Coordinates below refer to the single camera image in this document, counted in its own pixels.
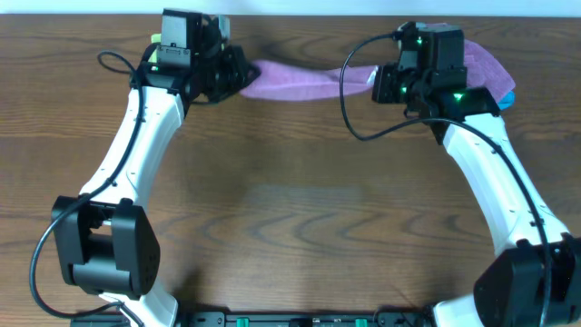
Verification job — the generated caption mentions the purple microfiber cloth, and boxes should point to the purple microfiber cloth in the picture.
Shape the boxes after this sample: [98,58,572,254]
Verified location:
[240,60,378,102]

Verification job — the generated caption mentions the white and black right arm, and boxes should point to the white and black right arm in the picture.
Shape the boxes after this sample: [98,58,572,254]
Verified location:
[373,50,580,326]

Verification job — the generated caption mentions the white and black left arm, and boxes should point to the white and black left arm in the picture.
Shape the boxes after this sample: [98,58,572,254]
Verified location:
[51,10,260,326]

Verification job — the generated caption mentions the crumpled purple cloth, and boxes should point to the crumpled purple cloth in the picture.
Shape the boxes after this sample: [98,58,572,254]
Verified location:
[424,22,517,104]

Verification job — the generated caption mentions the blue cloth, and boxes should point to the blue cloth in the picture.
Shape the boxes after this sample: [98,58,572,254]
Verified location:
[497,91,516,111]

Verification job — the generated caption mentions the green folded cloth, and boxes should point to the green folded cloth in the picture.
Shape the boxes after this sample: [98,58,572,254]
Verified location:
[148,34,162,63]

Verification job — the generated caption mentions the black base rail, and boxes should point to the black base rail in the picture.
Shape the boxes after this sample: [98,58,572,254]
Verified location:
[70,310,437,327]

